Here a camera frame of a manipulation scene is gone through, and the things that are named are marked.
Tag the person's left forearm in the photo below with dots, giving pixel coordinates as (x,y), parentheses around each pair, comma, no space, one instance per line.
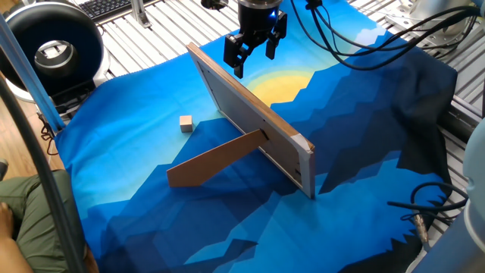
(13,258)

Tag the grey shoe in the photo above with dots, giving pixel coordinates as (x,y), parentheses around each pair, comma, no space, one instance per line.
(3,168)

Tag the aluminium profile post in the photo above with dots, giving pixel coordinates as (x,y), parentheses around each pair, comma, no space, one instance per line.
(141,15)

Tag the wooden picture frame with stand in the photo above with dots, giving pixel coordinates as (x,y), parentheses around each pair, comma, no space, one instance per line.
(250,113)

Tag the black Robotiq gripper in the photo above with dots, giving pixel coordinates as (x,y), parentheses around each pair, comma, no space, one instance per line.
(257,21)

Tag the black table edge rail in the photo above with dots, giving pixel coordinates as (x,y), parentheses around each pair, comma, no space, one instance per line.
(458,121)

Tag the black computer keyboard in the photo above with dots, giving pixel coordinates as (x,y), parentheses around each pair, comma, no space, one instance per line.
(104,7)

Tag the person's leg in green trousers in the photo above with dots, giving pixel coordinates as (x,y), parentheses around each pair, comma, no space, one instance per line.
(41,220)

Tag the person's left hand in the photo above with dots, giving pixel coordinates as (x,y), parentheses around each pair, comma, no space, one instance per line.
(5,221)

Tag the small wooden cube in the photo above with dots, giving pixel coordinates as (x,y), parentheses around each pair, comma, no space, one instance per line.
(186,124)

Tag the blue mountain sunset cloth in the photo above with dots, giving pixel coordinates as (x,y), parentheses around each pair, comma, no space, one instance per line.
(144,113)

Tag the blue metal post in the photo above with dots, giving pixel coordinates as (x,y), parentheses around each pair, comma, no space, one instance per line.
(26,72)

